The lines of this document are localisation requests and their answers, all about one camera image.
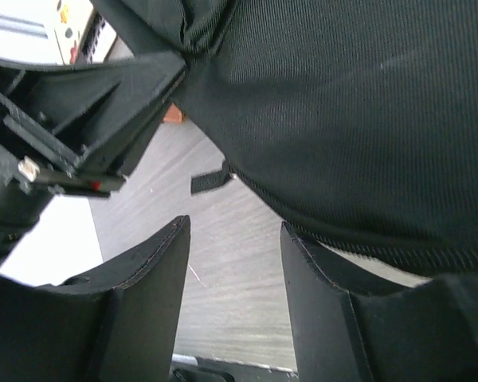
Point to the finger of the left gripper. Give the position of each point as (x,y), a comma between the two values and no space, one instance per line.
(148,81)

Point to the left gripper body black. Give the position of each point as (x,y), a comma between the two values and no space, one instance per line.
(16,159)

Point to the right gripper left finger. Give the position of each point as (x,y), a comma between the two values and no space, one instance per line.
(115,322)

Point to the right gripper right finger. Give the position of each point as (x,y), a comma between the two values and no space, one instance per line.
(351,325)

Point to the black student backpack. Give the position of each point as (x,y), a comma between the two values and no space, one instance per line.
(355,121)

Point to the brown leather wallet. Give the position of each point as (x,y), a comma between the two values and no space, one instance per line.
(173,115)

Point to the floral square trivet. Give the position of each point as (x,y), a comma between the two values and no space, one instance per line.
(71,21)

